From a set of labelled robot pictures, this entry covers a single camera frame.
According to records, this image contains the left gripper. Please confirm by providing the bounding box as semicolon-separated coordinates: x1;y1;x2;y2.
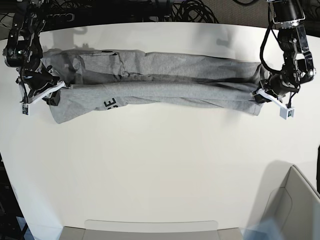
250;74;299;104

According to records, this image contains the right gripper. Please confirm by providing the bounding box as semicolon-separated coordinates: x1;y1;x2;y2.
21;67;72;107

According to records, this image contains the grey T-shirt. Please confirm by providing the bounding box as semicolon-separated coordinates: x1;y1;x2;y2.
42;49;269;124

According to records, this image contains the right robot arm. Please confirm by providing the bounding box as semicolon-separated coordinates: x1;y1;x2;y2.
0;0;70;109

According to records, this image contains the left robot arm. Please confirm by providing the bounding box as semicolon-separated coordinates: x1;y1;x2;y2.
252;0;316;104

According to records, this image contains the black power strip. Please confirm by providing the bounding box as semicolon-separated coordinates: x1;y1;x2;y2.
48;13;75;22

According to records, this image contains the black cable bundle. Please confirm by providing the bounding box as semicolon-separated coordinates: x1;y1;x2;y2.
162;0;221;25

